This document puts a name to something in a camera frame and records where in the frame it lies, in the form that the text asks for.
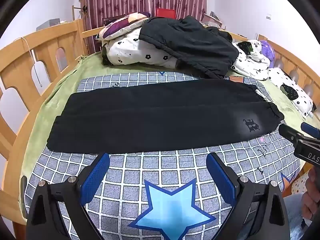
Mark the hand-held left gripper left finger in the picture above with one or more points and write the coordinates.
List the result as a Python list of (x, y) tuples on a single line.
[(96, 177)]

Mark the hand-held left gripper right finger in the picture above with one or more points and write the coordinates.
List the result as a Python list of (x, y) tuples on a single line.
[(220, 177)]

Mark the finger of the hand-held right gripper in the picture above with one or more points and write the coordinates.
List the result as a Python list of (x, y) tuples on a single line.
[(290, 133), (311, 130)]

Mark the black pants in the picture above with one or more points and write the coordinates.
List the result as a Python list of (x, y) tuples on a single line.
[(150, 115)]

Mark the person's right hand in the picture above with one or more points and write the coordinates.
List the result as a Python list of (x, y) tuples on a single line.
[(311, 200)]

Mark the checked star print blanket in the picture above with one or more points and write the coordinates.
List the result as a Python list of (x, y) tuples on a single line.
[(120, 180)]

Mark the yellow star print cloth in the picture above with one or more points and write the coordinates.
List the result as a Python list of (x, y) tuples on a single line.
[(300, 186)]

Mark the white spotted pillow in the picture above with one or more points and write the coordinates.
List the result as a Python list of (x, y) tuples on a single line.
[(292, 90)]

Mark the person's denim clothing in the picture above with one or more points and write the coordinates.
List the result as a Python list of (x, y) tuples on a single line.
[(295, 217)]

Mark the wooden bed headboard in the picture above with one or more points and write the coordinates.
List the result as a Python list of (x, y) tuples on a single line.
[(287, 55)]

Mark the white floral crumpled duvet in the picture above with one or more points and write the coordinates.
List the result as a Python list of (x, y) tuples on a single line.
[(250, 60)]

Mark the purple plush toy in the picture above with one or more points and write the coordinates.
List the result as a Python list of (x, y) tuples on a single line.
[(267, 50)]

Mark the white floral quilt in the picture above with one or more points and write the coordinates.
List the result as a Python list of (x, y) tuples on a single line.
[(130, 50)]

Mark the black padded jacket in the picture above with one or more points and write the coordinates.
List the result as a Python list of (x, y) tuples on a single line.
[(190, 45)]

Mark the purple patterned pillow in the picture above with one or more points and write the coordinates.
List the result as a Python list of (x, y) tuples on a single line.
[(120, 25)]

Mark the grey box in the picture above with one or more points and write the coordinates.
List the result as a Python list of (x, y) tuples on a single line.
[(48, 25)]

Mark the wooden rack pole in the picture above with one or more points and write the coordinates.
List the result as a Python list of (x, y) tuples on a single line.
[(76, 12)]

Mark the wooden bed frame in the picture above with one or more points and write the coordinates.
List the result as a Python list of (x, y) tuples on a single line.
[(62, 80)]

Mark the white wall socket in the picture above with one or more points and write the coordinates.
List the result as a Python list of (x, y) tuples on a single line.
[(268, 16)]

